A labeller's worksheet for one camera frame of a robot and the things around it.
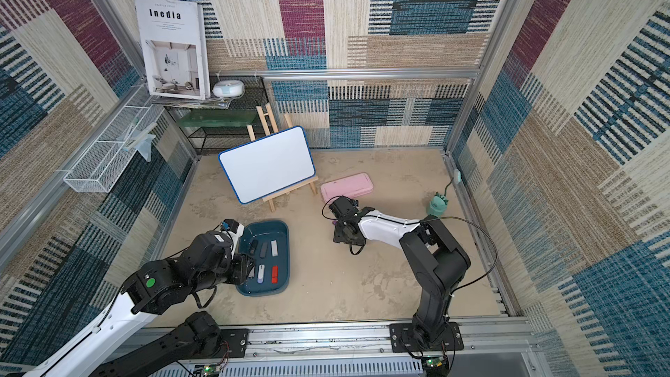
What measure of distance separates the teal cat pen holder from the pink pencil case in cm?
23

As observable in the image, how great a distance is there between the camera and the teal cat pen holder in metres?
0.94

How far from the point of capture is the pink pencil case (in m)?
1.05

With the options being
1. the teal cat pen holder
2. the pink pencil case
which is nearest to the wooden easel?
the pink pencil case

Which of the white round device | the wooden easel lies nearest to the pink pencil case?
the wooden easel
